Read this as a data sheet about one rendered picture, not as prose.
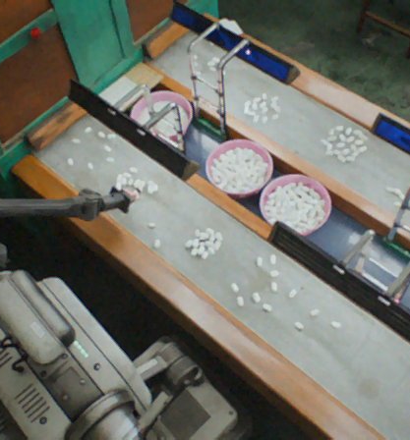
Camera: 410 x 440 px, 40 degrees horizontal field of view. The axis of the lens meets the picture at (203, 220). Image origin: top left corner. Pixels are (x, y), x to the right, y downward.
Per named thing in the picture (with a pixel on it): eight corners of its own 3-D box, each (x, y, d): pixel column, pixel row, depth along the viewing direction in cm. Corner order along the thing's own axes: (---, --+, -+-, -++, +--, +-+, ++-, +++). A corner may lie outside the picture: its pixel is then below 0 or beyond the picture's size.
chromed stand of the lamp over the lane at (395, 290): (364, 356, 193) (391, 305, 155) (316, 319, 201) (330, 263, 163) (394, 316, 199) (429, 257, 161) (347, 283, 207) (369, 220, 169)
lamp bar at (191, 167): (185, 183, 191) (183, 170, 185) (67, 98, 216) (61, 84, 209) (201, 168, 194) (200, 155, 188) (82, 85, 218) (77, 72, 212)
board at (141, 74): (111, 122, 244) (110, 120, 243) (87, 105, 250) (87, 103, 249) (164, 78, 256) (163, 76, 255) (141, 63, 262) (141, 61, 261)
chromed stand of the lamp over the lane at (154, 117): (161, 203, 231) (144, 134, 193) (128, 179, 239) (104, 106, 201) (193, 175, 238) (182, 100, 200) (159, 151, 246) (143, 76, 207)
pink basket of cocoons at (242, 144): (260, 213, 225) (261, 200, 217) (198, 196, 232) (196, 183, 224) (279, 162, 238) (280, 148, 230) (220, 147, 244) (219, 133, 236)
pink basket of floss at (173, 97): (194, 150, 244) (192, 136, 236) (133, 153, 246) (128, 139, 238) (194, 104, 258) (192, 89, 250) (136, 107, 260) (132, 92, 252)
